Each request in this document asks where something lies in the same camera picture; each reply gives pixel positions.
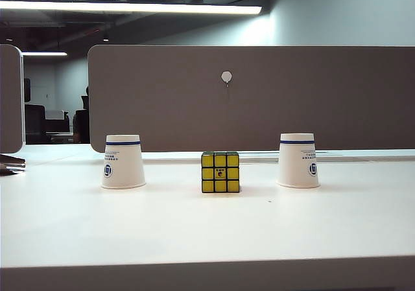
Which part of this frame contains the white paper cup blue logo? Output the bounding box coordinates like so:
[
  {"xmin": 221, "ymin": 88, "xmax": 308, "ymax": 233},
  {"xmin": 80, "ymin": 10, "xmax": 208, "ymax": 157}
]
[
  {"xmin": 276, "ymin": 133, "xmax": 321, "ymax": 189},
  {"xmin": 100, "ymin": 134, "xmax": 147, "ymax": 190}
]

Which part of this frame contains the Rubik's cube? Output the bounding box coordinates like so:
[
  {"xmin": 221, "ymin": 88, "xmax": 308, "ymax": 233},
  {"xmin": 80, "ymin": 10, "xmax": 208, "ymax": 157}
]
[{"xmin": 200, "ymin": 150, "xmax": 241, "ymax": 194}]

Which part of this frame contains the wide grey desk partition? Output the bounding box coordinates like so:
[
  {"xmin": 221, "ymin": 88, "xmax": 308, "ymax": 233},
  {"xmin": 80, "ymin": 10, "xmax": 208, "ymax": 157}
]
[{"xmin": 88, "ymin": 44, "xmax": 415, "ymax": 153}]

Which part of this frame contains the seated person in background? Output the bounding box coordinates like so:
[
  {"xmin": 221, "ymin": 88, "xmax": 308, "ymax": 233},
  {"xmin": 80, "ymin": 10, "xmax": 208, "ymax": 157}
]
[{"xmin": 72, "ymin": 86, "xmax": 91, "ymax": 144}]

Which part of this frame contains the long ceiling light strip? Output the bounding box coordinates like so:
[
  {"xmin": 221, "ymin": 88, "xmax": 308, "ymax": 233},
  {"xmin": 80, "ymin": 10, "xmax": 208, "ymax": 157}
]
[{"xmin": 0, "ymin": 0, "xmax": 263, "ymax": 16}]

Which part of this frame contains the white background box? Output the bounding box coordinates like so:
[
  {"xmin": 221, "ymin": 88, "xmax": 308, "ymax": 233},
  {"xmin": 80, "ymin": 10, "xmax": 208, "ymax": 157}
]
[{"xmin": 45, "ymin": 109, "xmax": 69, "ymax": 121}]

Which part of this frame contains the black background cabinet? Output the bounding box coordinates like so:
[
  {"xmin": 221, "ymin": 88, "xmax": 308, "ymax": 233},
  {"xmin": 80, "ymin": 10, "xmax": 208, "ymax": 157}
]
[{"xmin": 24, "ymin": 104, "xmax": 46, "ymax": 145}]

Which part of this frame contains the short ceiling light strip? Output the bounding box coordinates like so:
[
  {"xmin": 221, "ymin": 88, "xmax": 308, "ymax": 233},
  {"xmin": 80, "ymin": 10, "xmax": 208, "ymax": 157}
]
[{"xmin": 21, "ymin": 51, "xmax": 68, "ymax": 57}]

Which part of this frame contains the dark flat object on desk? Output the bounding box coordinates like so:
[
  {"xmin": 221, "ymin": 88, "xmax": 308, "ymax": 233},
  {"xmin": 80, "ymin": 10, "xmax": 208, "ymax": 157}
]
[{"xmin": 0, "ymin": 154, "xmax": 27, "ymax": 176}]

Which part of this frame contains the narrow grey desk partition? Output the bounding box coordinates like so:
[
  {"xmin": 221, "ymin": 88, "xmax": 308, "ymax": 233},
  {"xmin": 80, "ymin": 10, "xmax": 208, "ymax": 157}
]
[{"xmin": 0, "ymin": 43, "xmax": 25, "ymax": 154}]

